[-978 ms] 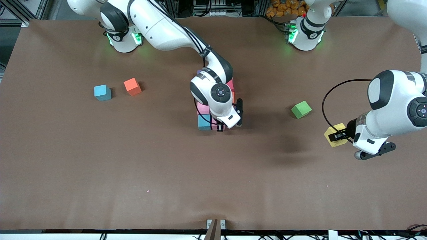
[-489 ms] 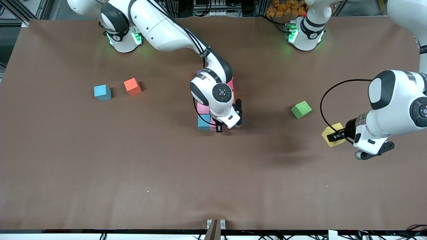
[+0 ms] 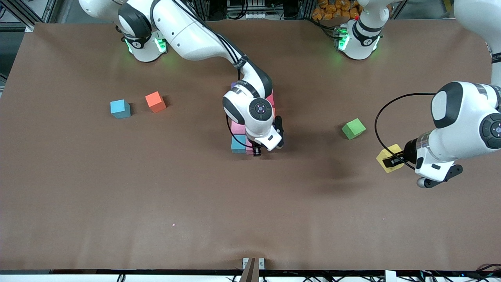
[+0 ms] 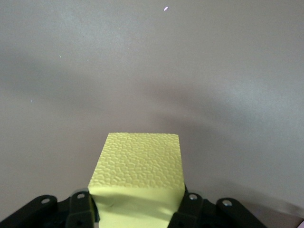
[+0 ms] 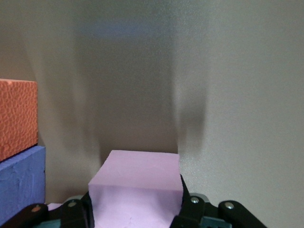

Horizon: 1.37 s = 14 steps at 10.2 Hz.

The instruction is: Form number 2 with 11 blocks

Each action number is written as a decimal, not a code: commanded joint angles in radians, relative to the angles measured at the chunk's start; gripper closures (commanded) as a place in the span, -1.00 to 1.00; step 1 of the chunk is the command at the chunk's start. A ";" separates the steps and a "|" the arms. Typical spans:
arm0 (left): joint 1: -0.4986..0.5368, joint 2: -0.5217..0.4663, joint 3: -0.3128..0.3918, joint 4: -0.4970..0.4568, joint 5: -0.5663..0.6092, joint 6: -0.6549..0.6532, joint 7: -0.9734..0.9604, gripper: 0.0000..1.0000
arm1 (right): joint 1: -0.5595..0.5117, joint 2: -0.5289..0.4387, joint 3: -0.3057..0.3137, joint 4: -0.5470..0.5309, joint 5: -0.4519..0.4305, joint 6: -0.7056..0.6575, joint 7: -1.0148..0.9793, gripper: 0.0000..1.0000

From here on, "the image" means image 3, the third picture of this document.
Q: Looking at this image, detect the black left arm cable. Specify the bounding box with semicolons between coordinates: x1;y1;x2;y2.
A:
375;92;437;171

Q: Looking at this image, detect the white power strip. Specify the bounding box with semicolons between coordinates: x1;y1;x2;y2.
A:
227;11;267;20

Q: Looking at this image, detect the cyan foam cube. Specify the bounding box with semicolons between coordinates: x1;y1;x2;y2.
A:
110;99;131;119
231;134;248;154

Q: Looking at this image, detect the brown table cover sheet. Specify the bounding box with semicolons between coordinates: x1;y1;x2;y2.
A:
0;20;501;271

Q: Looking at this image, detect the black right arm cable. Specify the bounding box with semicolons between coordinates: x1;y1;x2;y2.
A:
226;114;255;149

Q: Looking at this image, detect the metal clamp bracket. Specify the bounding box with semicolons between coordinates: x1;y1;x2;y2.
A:
241;257;265;282

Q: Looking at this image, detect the green foam cube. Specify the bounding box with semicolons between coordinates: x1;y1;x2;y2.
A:
341;118;367;140

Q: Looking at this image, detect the aluminium frame profile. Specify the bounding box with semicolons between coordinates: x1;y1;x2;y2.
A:
6;0;53;33

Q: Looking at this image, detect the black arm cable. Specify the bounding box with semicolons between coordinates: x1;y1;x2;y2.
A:
375;92;437;171
226;114;255;149

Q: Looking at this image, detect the bag of orange items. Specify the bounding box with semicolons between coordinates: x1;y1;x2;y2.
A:
312;0;360;21

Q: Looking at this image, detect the yellow foam cube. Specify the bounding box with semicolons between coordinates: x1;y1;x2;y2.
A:
376;144;406;174

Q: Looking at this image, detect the orange foam cube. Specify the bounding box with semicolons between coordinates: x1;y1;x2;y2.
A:
145;91;167;114

